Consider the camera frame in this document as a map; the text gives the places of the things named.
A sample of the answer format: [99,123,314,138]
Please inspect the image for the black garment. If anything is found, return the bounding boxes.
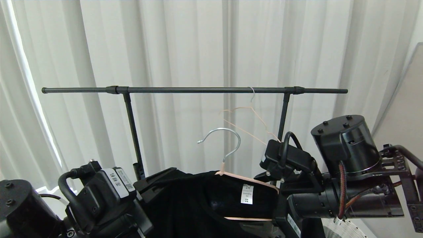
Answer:
[142,170,282,238]

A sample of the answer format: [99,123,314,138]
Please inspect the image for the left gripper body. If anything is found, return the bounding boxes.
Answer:
[76,198,154,238]

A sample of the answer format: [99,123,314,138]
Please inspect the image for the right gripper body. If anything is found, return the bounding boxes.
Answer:
[274,189,338,238]

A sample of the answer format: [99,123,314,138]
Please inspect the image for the pink clothes hanger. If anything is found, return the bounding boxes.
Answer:
[197,128,280,221]
[219,87,282,146]

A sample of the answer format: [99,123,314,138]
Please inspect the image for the white laundry basket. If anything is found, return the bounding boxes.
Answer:
[322,218,368,238]

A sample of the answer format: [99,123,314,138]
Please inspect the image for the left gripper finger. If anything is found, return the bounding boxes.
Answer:
[134,167,179,203]

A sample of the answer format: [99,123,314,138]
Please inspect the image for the white curtain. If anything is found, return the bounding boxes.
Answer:
[0,0,420,199]

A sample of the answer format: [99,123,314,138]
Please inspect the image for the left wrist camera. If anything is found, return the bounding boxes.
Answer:
[75,161,136,232]

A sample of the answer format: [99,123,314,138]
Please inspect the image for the black clothes rack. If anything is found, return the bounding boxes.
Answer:
[42,86,348,181]

